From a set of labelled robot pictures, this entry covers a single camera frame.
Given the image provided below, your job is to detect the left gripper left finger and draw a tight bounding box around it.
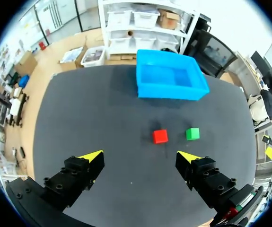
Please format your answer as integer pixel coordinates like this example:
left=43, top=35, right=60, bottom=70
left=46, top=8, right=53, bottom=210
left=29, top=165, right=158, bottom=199
left=40, top=149, right=105, bottom=209

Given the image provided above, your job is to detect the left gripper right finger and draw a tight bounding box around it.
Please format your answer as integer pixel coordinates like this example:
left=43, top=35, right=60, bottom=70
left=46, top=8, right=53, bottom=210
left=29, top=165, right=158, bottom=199
left=175, top=150, right=240, bottom=209

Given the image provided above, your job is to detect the green cube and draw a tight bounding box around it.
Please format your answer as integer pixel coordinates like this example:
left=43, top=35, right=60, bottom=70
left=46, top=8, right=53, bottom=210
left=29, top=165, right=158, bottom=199
left=185, top=127, right=201, bottom=141

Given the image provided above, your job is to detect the red cube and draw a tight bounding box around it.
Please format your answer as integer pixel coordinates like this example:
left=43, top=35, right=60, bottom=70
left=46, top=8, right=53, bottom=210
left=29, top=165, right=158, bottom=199
left=152, top=129, right=169, bottom=144

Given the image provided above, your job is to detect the person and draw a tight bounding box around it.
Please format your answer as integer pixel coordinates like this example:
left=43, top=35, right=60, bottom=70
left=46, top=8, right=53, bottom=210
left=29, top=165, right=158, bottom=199
left=260, top=88, right=272, bottom=121

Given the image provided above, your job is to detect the blue plastic bin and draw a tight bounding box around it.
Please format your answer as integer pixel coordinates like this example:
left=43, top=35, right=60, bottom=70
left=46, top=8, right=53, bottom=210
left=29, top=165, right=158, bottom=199
left=135, top=49, right=210, bottom=102

